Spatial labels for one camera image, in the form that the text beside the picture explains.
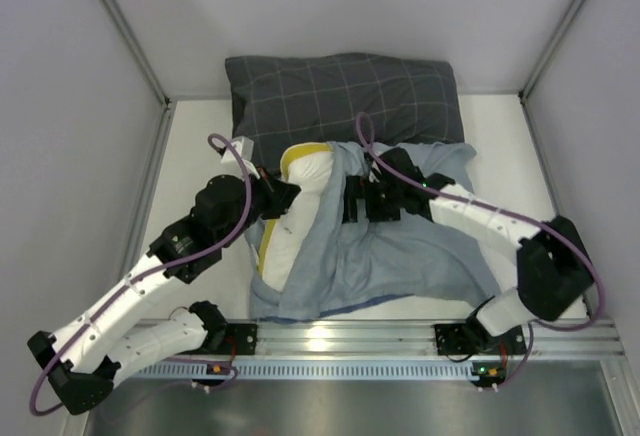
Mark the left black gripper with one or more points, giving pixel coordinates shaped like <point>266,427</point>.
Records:
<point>279,196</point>

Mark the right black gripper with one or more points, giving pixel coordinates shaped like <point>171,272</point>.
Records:
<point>355,198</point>

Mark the white pillow yellow edge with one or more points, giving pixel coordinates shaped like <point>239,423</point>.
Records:
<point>309,166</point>

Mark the blue whale-print pillowcase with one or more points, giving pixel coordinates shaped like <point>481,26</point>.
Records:
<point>342,268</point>

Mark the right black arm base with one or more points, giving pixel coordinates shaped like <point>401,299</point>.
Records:
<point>452,340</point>

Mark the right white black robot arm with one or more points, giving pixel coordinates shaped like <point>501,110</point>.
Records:
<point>552,267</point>

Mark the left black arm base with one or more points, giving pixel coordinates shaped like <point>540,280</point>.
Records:
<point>241,339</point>

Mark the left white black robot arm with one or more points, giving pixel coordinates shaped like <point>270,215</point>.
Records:
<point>85,360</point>

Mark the dark grey plaid pillow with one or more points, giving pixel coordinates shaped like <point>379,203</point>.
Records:
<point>280,102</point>

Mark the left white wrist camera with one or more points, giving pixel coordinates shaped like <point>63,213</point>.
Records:
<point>242,145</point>

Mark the slotted grey cable duct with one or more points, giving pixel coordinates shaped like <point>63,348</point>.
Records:
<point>354,370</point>

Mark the aluminium mounting rail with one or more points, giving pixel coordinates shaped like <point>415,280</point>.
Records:
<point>416,339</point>

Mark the left aluminium frame post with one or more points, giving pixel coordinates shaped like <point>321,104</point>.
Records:
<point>127,34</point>

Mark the aluminium frame post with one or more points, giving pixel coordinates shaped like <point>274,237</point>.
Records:
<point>127,34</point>
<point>558,35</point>

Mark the right aluminium frame post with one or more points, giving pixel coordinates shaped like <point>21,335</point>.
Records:
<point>558,35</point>

